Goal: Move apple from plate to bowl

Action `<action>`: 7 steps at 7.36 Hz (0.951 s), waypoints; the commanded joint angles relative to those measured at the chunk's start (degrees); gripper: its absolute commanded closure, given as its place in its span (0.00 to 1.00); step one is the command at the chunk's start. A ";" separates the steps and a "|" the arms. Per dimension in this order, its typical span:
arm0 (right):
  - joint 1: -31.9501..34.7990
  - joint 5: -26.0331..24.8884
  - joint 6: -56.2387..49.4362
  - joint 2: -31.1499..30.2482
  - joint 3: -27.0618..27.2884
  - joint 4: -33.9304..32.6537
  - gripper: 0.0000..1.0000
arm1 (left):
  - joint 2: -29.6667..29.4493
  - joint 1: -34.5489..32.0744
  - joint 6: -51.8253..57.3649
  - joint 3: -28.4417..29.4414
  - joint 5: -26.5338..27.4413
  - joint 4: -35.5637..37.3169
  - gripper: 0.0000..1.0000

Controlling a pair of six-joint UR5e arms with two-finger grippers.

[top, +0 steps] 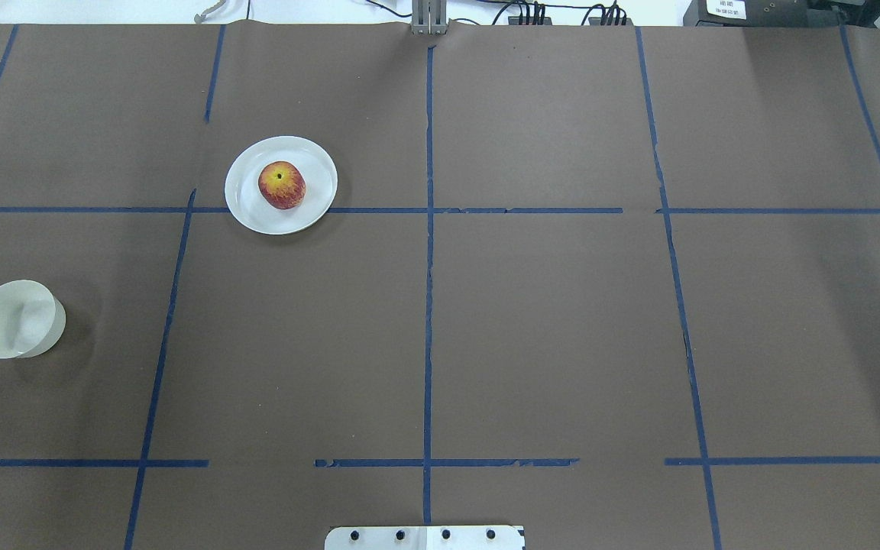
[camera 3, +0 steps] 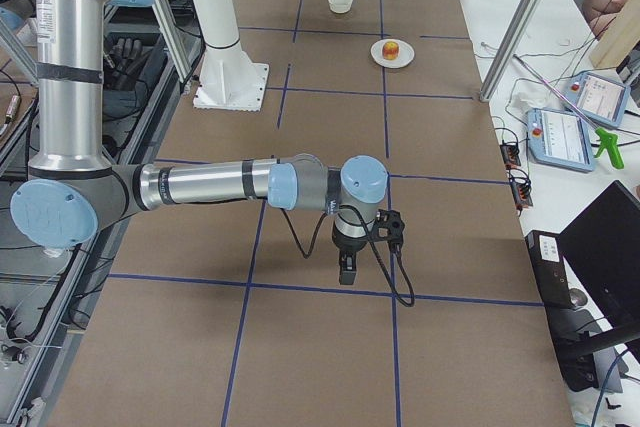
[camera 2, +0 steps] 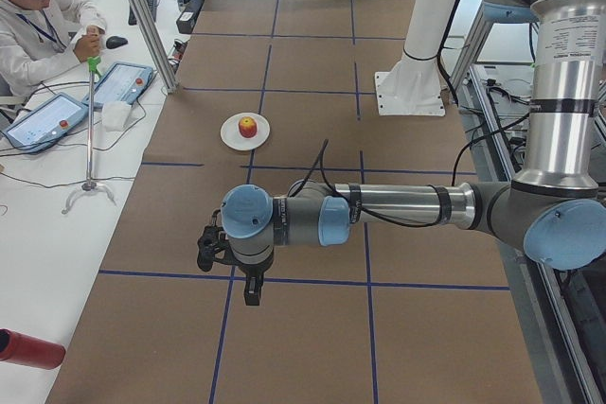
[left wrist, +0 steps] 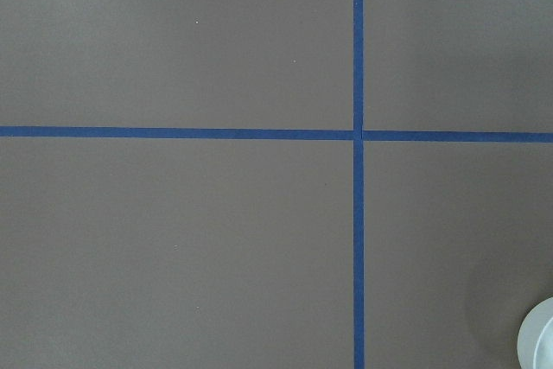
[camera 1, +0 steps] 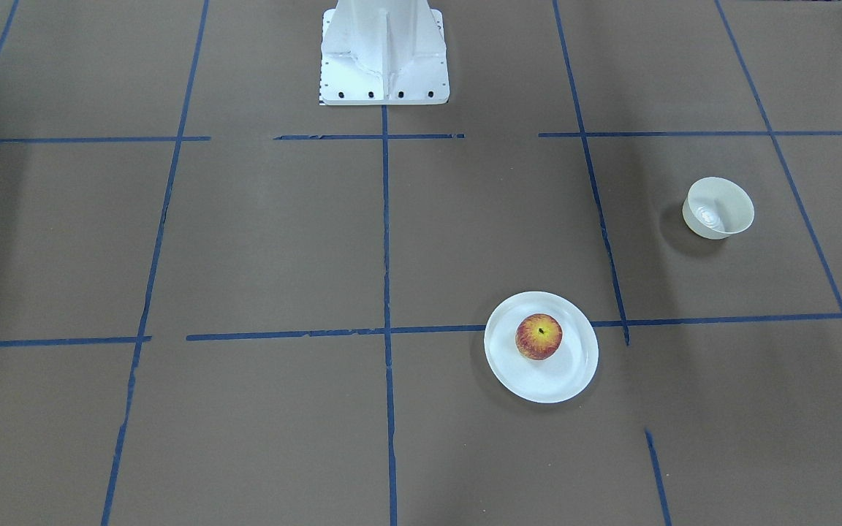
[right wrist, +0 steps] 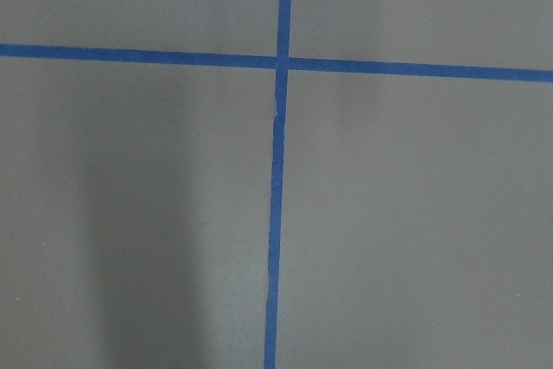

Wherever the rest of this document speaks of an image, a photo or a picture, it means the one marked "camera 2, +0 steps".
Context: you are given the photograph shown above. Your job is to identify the blue teach pendant far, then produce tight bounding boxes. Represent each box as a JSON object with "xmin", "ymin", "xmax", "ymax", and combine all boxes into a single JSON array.
[{"xmin": 94, "ymin": 61, "xmax": 154, "ymax": 109}]

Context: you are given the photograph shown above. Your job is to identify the white round plate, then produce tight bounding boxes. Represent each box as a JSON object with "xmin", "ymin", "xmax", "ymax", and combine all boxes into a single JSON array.
[{"xmin": 220, "ymin": 113, "xmax": 271, "ymax": 151}]

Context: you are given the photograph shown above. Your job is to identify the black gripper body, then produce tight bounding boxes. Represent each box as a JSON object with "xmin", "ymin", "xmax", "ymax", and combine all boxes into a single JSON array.
[{"xmin": 241, "ymin": 265, "xmax": 265, "ymax": 291}]

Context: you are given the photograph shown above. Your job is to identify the aluminium frame post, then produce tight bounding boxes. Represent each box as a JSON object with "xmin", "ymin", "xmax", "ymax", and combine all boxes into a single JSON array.
[{"xmin": 128, "ymin": 0, "xmax": 178, "ymax": 94}]

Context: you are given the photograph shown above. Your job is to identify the blue teach pendant near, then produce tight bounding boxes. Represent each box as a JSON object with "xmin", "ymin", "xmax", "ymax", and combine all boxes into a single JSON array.
[{"xmin": 2, "ymin": 93, "xmax": 89, "ymax": 153}]

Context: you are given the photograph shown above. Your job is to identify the person in white hoodie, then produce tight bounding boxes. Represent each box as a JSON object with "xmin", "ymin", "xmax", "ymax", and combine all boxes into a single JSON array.
[{"xmin": 1, "ymin": 0, "xmax": 107, "ymax": 97}]

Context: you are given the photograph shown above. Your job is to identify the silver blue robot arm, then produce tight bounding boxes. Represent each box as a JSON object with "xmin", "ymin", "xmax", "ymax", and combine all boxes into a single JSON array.
[{"xmin": 198, "ymin": 0, "xmax": 605, "ymax": 306}]

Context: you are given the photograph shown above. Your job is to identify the white camera stand column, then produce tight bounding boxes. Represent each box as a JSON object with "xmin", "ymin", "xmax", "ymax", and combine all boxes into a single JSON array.
[{"xmin": 375, "ymin": 0, "xmax": 447, "ymax": 116}]

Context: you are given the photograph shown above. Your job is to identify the blue teach pendant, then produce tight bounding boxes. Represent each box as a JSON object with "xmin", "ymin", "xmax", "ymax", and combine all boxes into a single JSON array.
[
  {"xmin": 94, "ymin": 61, "xmax": 154, "ymax": 109},
  {"xmin": 2, "ymin": 93, "xmax": 89, "ymax": 153}
]

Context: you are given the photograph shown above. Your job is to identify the red cylinder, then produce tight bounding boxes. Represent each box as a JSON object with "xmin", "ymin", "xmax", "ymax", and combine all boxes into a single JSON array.
[{"xmin": 1, "ymin": 328, "xmax": 65, "ymax": 370}]

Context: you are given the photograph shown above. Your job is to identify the white crumpled tissue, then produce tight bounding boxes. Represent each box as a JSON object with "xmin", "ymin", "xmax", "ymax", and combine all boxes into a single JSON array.
[{"xmin": 101, "ymin": 101, "xmax": 132, "ymax": 132}]

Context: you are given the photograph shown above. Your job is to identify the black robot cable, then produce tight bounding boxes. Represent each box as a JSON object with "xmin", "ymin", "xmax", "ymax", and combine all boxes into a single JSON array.
[{"xmin": 286, "ymin": 138, "xmax": 455, "ymax": 227}]

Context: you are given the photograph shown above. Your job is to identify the black computer mouse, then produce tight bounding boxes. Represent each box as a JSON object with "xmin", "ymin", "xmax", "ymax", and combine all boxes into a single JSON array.
[{"xmin": 105, "ymin": 36, "xmax": 129, "ymax": 49}]

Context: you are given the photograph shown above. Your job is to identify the silver grabber stick tool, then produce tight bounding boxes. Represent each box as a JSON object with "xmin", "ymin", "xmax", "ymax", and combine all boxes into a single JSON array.
[{"xmin": 62, "ymin": 57, "xmax": 116, "ymax": 215}]

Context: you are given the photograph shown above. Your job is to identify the red yellow apple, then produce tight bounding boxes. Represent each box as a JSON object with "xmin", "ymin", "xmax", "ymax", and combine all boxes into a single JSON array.
[{"xmin": 238, "ymin": 116, "xmax": 258, "ymax": 138}]

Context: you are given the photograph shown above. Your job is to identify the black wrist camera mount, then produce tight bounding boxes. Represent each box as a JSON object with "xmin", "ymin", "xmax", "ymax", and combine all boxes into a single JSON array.
[{"xmin": 197, "ymin": 209, "xmax": 234, "ymax": 272}]

